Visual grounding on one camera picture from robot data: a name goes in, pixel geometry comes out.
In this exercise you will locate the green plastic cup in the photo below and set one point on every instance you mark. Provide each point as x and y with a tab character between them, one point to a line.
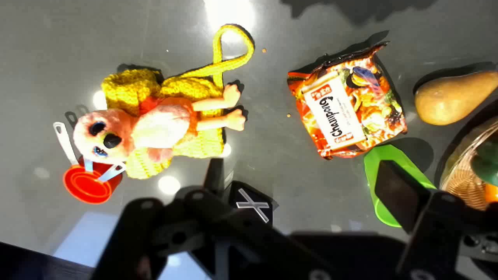
370	176

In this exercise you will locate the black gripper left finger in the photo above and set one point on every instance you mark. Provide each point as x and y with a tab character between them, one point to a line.
137	233

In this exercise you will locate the green bell pepper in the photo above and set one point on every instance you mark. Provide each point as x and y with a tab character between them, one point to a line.
487	165

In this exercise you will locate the orange yellow plush toy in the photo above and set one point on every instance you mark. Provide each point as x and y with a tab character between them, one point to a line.
155	124

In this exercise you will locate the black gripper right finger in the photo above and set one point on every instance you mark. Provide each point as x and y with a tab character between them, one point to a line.
437	233

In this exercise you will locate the wicker bowl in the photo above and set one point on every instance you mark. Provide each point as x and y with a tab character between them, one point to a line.
460	176

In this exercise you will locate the brown pear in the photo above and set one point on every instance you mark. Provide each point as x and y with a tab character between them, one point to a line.
445	101

